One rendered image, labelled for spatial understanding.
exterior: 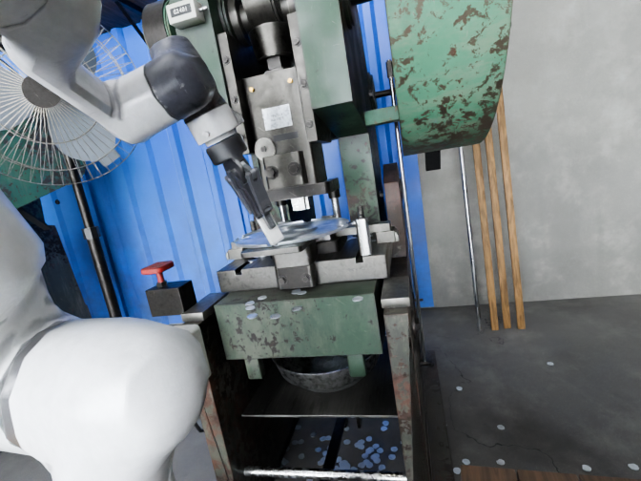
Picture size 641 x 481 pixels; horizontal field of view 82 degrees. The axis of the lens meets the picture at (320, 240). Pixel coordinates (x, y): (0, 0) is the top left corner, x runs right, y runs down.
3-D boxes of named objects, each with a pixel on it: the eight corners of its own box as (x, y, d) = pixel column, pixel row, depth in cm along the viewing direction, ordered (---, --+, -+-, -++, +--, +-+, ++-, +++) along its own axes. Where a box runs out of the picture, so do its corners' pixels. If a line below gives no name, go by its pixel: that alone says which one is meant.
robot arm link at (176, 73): (156, 133, 58) (212, 104, 56) (103, 47, 53) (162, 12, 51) (194, 121, 75) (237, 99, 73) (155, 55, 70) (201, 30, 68)
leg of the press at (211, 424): (248, 553, 95) (161, 208, 77) (209, 548, 98) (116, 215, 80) (322, 360, 182) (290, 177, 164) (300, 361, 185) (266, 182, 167)
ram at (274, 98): (314, 184, 89) (292, 53, 83) (257, 194, 92) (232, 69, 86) (327, 179, 105) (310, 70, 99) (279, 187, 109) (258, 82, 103)
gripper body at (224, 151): (198, 151, 73) (222, 192, 77) (212, 144, 66) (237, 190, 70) (229, 135, 77) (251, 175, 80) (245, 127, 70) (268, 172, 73)
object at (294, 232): (261, 228, 110) (260, 225, 110) (357, 216, 102) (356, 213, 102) (213, 253, 83) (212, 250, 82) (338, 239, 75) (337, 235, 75)
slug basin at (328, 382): (383, 407, 94) (379, 372, 92) (260, 407, 102) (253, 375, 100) (388, 342, 126) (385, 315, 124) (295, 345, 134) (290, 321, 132)
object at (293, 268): (311, 305, 77) (300, 243, 74) (250, 310, 80) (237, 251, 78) (333, 269, 101) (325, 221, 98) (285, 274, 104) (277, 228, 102)
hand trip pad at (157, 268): (166, 297, 89) (158, 267, 87) (145, 299, 90) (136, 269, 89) (182, 287, 95) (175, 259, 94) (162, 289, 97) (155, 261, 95)
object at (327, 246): (340, 251, 97) (338, 240, 96) (268, 259, 101) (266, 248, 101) (348, 238, 112) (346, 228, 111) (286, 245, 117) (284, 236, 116)
